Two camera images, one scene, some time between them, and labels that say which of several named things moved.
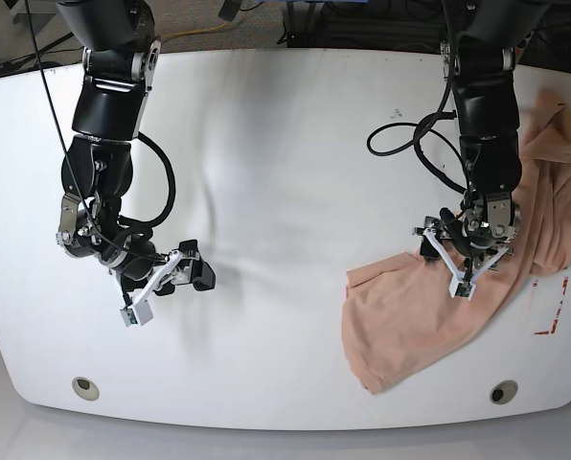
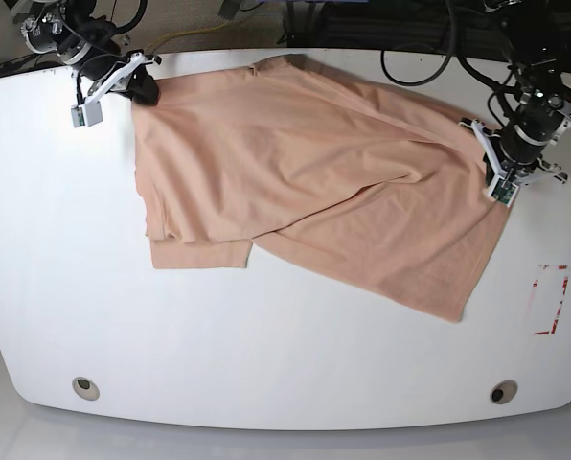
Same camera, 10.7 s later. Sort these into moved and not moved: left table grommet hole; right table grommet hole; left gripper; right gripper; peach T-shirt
Moved: peach T-shirt; right gripper; left gripper
Not moved: left table grommet hole; right table grommet hole
